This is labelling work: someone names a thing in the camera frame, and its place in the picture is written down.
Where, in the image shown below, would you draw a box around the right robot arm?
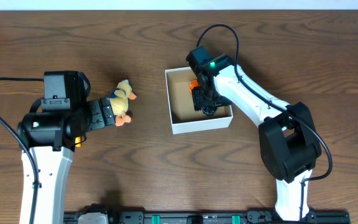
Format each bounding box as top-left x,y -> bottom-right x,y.
186,46 -> 321,221

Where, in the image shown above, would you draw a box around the yellow plush duck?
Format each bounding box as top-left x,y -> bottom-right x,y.
109,80 -> 137,126

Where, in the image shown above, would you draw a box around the black round gear toy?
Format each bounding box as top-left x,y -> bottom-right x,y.
201,106 -> 218,116

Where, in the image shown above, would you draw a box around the white cardboard box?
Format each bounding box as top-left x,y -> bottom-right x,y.
165,67 -> 233,134

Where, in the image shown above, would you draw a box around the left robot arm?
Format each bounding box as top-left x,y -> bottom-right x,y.
17,71 -> 115,223

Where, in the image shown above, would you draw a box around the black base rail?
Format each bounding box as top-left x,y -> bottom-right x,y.
63,203 -> 351,224

